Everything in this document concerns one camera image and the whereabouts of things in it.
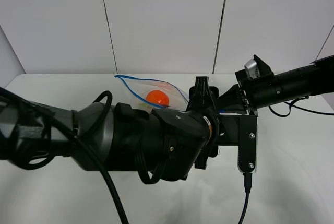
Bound orange fruit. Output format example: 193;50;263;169
146;90;170;107

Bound clear zip bag blue zipper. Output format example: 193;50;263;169
114;75;188;112

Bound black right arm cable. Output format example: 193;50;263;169
268;96;334;117

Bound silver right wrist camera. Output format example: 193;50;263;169
244;54;273;79

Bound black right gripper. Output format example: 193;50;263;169
218;70;277;116

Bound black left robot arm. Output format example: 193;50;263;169
1;77;219;184

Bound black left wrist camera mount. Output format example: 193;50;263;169
217;115;257;173

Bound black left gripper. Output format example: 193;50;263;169
186;76;219;169

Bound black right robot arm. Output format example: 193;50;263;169
217;55;333;114

